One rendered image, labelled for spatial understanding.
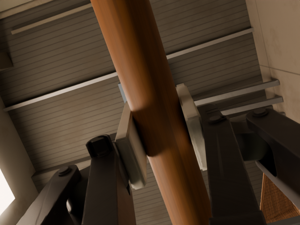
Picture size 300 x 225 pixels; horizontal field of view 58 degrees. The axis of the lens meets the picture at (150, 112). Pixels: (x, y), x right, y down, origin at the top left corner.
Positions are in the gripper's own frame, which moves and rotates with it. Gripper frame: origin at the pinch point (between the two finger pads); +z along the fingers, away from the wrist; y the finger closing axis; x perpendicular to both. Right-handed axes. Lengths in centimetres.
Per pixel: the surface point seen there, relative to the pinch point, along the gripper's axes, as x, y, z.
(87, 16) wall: 34, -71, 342
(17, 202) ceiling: -147, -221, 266
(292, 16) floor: -29, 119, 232
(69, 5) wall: 53, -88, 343
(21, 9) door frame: 67, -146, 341
